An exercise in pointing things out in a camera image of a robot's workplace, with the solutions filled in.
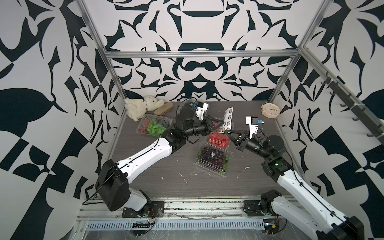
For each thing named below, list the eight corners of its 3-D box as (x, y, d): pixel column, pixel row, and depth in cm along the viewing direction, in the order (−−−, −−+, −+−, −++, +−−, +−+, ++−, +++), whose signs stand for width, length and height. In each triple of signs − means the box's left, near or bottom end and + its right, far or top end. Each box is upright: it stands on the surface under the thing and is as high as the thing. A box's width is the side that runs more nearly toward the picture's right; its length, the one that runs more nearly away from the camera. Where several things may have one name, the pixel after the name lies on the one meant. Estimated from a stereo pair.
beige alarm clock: (263, 118, 113) (265, 115, 110) (259, 105, 121) (260, 103, 118) (281, 118, 113) (283, 115, 110) (275, 105, 121) (277, 103, 118)
